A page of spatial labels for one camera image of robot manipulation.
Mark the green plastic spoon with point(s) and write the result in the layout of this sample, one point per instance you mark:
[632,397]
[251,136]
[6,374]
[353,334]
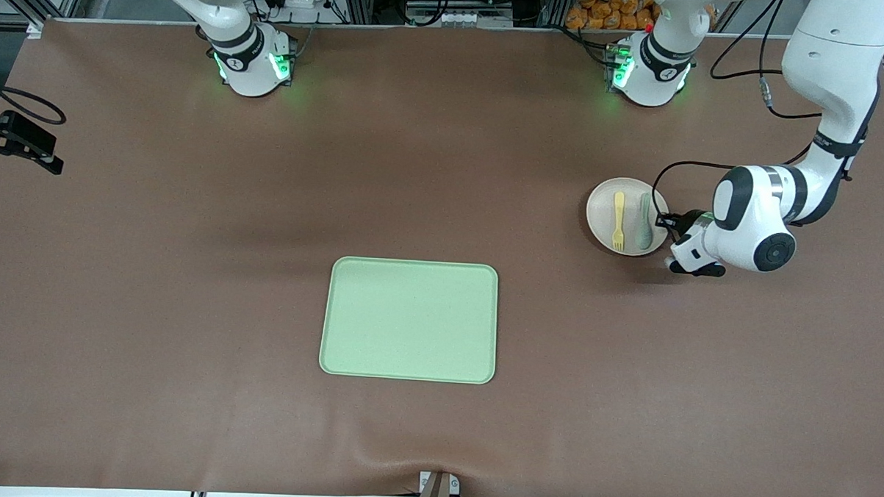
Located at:
[644,237]

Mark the yellow plastic fork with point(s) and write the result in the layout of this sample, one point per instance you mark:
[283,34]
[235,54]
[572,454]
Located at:
[619,210]

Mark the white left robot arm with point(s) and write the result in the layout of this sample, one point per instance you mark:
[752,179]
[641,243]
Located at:
[831,56]

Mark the round beige plate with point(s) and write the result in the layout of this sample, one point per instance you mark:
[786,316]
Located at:
[602,217]

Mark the orange toy bread pile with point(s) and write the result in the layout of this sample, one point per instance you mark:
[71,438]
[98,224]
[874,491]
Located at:
[604,15]

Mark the brown table mat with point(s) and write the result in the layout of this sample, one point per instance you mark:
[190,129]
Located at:
[189,343]

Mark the light green rectangular tray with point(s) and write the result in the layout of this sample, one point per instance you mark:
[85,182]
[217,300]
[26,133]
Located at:
[410,321]

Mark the white connector block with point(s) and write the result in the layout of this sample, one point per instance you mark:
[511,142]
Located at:
[450,18]

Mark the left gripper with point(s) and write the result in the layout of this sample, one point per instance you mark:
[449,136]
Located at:
[684,219]

